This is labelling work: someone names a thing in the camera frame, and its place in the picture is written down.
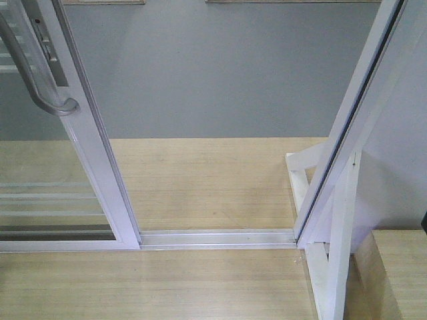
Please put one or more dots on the white framed sliding glass door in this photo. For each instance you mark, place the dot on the white framed sliding glass door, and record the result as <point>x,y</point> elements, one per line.
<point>61,189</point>

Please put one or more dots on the aluminium floor door track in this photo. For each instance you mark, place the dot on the aluminium floor door track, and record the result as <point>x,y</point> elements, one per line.
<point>226,239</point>

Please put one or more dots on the grey door lock plate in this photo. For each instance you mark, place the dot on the grey door lock plate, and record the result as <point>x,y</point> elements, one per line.
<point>49,51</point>

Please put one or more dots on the black robot part at edge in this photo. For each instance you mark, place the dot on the black robot part at edge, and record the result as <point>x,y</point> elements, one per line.
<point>424,223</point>

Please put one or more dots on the light plywood base platform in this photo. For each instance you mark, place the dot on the light plywood base platform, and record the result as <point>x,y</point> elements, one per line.
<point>237,183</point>

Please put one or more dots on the light plywood box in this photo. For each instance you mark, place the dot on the light plywood box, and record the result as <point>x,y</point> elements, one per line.
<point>387,276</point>

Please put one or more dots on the rear white support bracket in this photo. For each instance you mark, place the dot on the rear white support bracket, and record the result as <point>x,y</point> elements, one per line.
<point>300,176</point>

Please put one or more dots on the white triangular support bracket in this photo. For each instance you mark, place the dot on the white triangular support bracket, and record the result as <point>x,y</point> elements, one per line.
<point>328,266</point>

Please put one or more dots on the white door frame post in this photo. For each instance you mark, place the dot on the white door frame post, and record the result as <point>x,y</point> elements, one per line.
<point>395,32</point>

